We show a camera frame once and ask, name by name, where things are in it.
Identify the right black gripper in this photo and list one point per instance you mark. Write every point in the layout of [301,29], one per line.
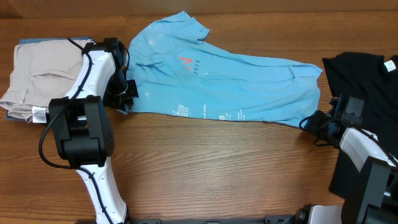
[321,125]

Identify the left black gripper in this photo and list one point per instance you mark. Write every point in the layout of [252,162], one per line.
[119,102]

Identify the light blue printed t-shirt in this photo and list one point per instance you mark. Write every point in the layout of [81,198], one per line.
[178,73]

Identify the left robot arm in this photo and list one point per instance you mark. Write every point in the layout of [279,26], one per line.
[81,127]

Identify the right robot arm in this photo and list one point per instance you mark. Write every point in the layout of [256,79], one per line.
[365,174]

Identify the folded black garment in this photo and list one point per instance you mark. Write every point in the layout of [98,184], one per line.
[84,101]

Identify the black t-shirt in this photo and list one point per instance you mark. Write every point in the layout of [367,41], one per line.
[365,76]

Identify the folded beige trousers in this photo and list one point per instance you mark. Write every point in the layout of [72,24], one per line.
[40,74]

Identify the folded blue denim garment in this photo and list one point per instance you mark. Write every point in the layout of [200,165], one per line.
[46,40]

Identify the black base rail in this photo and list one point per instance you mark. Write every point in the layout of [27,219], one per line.
[269,219]

